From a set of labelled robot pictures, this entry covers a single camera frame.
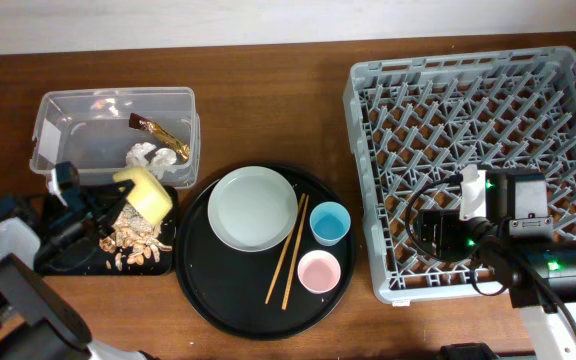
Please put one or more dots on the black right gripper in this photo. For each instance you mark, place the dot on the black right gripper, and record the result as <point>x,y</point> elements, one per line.
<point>447,221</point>

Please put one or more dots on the wooden chopstick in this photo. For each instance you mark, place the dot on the wooden chopstick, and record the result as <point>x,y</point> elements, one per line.
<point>283,252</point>
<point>293,263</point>

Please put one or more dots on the left wooden chopstick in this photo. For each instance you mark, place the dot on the left wooden chopstick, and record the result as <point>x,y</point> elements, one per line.
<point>283,252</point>

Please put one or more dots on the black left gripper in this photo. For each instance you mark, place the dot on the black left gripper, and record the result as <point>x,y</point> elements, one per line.
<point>91,198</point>

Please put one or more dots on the peanut shells and rice scraps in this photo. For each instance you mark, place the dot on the peanut shells and rice scraps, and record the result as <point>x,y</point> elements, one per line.
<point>134,241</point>

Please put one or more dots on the pink plastic cup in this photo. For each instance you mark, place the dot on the pink plastic cup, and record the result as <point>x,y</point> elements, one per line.
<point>319,271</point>

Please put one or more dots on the round black tray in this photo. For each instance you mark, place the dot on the round black tray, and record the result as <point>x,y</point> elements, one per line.
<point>233,291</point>

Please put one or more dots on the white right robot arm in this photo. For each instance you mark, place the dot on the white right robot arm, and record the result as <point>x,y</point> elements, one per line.
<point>539,278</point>

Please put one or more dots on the grey round plate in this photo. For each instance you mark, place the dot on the grey round plate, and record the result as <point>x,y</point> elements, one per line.
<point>252,209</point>

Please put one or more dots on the yellow bowl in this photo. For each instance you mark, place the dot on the yellow bowl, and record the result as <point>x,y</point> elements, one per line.
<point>148,197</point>

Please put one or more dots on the white paper napkin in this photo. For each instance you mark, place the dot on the white paper napkin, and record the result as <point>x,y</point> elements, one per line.
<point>149,155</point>

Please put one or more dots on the blue plastic cup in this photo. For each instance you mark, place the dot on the blue plastic cup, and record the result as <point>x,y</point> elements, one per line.
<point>329,223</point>

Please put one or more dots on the gold foil snack wrapper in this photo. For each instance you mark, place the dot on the gold foil snack wrapper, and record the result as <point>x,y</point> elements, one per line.
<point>141,123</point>

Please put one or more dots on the right wooden chopstick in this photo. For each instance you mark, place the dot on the right wooden chopstick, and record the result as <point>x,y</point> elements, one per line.
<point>293,263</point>

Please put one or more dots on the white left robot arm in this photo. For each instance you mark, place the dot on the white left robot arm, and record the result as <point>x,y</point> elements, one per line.
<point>35,322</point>

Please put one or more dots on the clear plastic waste bin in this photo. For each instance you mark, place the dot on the clear plastic waste bin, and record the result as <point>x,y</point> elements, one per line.
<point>90,129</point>

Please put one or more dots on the black rectangular tray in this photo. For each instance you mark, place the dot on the black rectangular tray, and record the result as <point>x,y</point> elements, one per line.
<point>87,258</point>

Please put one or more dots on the grey dishwasher rack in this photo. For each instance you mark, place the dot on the grey dishwasher rack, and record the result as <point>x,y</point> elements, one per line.
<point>415,121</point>

